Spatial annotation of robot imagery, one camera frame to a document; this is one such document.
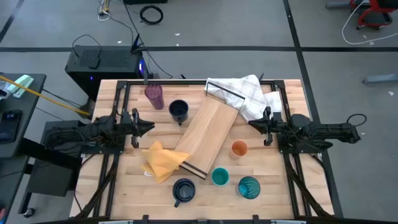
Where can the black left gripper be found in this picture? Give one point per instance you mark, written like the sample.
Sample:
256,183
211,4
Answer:
127,124

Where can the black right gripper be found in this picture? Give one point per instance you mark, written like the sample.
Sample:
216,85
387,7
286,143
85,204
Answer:
275,124

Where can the purple translucent tumbler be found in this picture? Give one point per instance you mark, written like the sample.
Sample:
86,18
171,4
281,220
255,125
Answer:
154,96

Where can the orange plastic cup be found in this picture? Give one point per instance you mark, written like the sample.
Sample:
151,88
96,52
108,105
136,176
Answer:
238,149

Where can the teal translucent tumbler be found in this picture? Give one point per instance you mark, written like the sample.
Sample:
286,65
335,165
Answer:
248,187

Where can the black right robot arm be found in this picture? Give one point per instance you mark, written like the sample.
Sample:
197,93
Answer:
329,129

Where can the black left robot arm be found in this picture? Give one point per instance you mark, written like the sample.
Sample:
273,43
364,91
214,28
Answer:
102,130

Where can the white plaid cloth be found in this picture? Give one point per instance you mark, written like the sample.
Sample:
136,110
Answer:
248,90

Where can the small dark blue speckled mug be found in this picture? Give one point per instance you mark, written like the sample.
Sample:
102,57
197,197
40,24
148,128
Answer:
178,110

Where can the yellow cloth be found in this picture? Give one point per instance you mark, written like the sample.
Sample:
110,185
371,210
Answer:
161,161

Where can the black computer tower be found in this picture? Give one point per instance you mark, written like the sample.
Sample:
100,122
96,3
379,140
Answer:
109,67

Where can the opaque teal plastic cup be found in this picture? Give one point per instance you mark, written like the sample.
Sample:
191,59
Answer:
220,176

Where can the large dark blue speckled mug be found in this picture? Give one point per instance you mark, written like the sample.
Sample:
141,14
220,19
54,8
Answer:
183,191

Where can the small black box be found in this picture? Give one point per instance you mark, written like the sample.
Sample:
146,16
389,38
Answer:
94,63

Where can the black antenna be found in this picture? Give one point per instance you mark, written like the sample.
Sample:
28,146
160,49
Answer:
136,46

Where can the black rolling stand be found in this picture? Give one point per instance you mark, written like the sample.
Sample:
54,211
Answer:
49,177

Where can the black side desk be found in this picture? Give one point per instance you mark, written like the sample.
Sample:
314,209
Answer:
28,102

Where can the grey metal floor bar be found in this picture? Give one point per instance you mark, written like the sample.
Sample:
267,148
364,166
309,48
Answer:
381,78
337,5

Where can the pale green stapler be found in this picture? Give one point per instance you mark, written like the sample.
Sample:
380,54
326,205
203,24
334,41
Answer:
21,84

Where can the black smartphone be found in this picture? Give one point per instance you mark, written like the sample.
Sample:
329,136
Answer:
9,126

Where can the red rolling chair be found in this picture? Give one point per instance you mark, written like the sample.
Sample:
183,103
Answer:
385,3

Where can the black metal table frame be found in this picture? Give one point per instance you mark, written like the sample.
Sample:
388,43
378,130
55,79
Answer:
174,82

